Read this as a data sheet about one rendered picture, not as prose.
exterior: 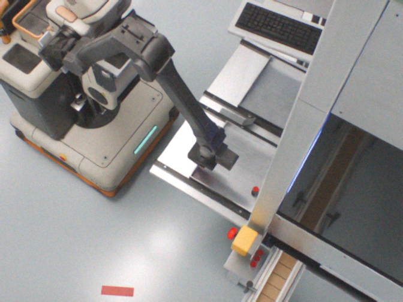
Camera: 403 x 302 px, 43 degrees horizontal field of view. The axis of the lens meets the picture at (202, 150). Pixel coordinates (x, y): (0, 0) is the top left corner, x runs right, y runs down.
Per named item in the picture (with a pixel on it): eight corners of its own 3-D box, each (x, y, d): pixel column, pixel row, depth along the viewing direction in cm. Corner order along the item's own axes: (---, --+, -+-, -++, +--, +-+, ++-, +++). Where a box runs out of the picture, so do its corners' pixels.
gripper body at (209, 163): (211, 172, 172) (215, 166, 166) (186, 156, 173) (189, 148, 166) (221, 157, 175) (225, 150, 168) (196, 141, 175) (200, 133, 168)
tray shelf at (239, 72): (350, 93, 201) (351, 91, 199) (265, 242, 176) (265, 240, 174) (244, 39, 210) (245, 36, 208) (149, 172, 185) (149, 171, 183)
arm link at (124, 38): (136, 5, 126) (112, 35, 122) (174, 44, 131) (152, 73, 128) (78, 38, 164) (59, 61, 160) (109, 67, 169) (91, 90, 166)
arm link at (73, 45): (68, 38, 163) (57, 50, 161) (84, 38, 156) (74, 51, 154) (87, 58, 169) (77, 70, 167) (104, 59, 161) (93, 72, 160)
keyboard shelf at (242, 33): (344, 21, 225) (346, 18, 223) (324, 70, 215) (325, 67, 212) (250, -13, 232) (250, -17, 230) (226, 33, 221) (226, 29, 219)
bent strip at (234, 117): (254, 124, 192) (256, 117, 187) (250, 130, 191) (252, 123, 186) (222, 107, 195) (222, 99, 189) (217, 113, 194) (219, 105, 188)
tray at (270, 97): (346, 100, 197) (349, 96, 194) (316, 152, 188) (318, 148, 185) (269, 60, 204) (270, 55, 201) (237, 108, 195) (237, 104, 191)
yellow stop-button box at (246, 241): (260, 241, 166) (263, 235, 159) (249, 260, 163) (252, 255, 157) (240, 229, 167) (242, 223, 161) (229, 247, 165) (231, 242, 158)
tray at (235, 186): (306, 169, 185) (309, 165, 182) (273, 228, 176) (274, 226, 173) (226, 124, 192) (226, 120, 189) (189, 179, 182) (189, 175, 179)
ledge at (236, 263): (277, 256, 174) (278, 255, 172) (259, 289, 169) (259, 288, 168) (241, 235, 177) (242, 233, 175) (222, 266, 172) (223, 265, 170)
